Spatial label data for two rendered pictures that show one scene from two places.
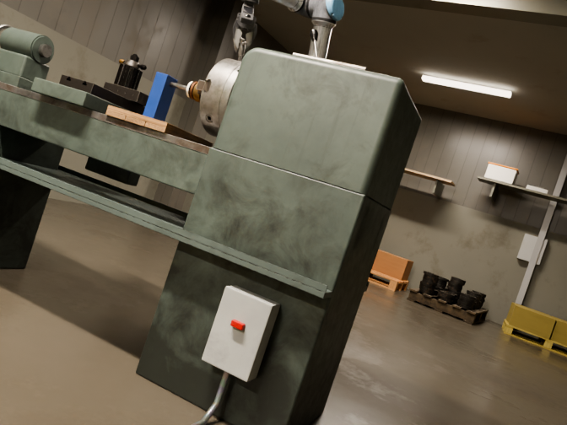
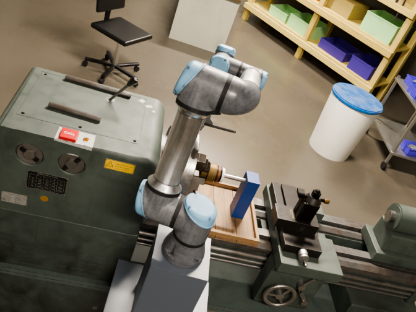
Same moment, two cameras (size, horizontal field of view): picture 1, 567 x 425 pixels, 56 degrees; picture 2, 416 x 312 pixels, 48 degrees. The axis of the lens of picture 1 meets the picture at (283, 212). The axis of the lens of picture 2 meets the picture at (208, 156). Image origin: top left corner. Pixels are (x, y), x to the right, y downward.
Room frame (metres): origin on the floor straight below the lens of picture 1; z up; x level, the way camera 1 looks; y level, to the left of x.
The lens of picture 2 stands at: (3.54, -0.54, 2.28)
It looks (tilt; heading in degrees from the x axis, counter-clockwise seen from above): 34 degrees down; 144
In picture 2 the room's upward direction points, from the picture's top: 22 degrees clockwise
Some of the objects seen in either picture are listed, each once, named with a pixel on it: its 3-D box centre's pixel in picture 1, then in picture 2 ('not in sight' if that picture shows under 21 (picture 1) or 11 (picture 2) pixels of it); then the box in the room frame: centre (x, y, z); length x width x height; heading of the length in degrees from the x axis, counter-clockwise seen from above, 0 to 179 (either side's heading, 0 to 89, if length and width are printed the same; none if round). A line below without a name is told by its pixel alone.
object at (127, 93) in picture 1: (127, 94); (294, 218); (2.45, 0.85, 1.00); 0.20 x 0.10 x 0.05; 68
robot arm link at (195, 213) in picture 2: not in sight; (194, 217); (2.64, 0.16, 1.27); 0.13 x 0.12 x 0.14; 54
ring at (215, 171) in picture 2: (202, 92); (210, 172); (2.21, 0.47, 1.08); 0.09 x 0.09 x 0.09; 68
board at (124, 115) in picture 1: (161, 129); (224, 209); (2.26, 0.60, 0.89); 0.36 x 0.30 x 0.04; 158
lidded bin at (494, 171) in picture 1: (501, 174); not in sight; (8.17, -2.97, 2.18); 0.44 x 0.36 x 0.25; 63
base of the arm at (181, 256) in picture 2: not in sight; (186, 241); (2.64, 0.17, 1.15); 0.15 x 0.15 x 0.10
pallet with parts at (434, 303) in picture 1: (452, 294); not in sight; (7.72, -2.70, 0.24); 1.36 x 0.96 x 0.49; 153
